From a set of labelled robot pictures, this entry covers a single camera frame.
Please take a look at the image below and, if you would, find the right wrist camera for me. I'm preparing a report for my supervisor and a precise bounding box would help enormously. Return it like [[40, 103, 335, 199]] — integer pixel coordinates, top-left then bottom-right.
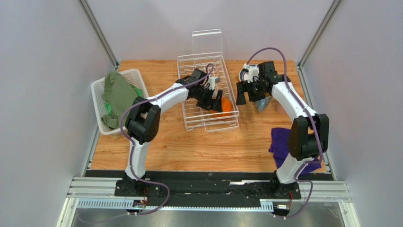
[[242, 63, 260, 84]]

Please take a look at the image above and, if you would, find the orange bowl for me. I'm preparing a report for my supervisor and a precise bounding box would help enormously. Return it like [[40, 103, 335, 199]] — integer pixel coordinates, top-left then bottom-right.
[[209, 97, 233, 117]]

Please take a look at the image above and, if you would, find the purple cloth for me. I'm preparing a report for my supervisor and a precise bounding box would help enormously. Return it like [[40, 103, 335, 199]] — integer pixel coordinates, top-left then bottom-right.
[[268, 127, 322, 175]]

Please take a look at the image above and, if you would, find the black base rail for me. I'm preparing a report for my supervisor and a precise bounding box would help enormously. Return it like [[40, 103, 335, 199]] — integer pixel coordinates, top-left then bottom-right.
[[110, 170, 334, 212]]

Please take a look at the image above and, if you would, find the pink cup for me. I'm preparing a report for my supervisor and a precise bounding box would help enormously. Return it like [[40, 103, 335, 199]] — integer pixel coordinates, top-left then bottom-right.
[[275, 105, 287, 114]]

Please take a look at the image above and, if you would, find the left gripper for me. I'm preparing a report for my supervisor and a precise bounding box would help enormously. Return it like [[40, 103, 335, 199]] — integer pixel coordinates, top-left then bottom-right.
[[195, 87, 223, 115]]

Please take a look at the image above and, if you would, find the blue butterfly mug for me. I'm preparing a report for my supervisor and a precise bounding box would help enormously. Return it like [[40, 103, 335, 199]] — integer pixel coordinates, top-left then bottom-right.
[[254, 95, 272, 112]]

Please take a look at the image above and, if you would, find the white plastic basket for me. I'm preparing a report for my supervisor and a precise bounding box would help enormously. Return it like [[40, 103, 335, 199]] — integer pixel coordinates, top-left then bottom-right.
[[91, 69, 149, 135]]

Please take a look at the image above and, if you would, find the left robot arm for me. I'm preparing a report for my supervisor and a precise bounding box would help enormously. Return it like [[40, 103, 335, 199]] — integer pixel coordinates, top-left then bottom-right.
[[123, 69, 223, 191]]

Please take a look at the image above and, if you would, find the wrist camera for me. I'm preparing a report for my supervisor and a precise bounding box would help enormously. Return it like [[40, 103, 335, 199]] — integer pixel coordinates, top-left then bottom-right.
[[204, 76, 220, 90], [242, 63, 260, 84]]

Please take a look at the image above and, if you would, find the white wire dish rack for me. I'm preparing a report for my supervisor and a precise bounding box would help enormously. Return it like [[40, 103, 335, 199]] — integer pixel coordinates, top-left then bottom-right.
[[177, 29, 239, 132]]

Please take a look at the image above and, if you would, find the green cloth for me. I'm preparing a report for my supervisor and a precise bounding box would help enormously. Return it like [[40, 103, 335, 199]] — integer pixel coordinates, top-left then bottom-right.
[[101, 71, 144, 130]]

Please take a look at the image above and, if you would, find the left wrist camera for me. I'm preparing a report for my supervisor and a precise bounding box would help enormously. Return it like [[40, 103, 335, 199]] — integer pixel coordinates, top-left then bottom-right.
[[204, 76, 220, 90]]

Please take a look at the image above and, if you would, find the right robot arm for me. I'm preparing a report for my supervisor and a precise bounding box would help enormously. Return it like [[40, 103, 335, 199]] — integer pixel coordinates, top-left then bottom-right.
[[236, 61, 329, 198]]

